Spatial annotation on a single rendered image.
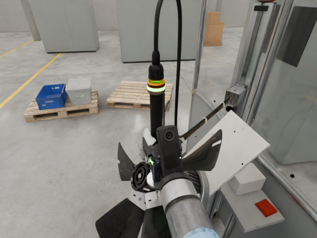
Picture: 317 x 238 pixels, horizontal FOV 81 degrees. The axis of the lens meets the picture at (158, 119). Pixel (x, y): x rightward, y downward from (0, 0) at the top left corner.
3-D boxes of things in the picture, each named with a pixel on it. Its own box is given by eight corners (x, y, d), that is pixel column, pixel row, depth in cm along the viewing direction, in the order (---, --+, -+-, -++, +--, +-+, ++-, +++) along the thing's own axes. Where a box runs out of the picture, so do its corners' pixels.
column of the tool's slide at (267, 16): (204, 215, 186) (258, 1, 85) (211, 220, 182) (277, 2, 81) (201, 219, 182) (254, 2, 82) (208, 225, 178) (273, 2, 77)
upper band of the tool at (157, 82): (155, 86, 48) (155, 75, 47) (168, 91, 46) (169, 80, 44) (144, 92, 46) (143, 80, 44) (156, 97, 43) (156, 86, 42)
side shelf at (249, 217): (242, 169, 128) (243, 166, 126) (283, 221, 99) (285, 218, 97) (210, 176, 123) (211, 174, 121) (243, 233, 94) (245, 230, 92)
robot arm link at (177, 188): (164, 199, 34) (205, 190, 36) (158, 179, 38) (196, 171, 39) (163, 220, 38) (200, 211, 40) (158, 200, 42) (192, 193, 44)
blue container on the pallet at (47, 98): (68, 93, 381) (65, 83, 369) (63, 107, 332) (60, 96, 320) (46, 95, 372) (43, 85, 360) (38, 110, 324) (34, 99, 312)
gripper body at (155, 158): (148, 165, 52) (158, 205, 43) (147, 142, 47) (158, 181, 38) (174, 160, 54) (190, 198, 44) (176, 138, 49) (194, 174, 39)
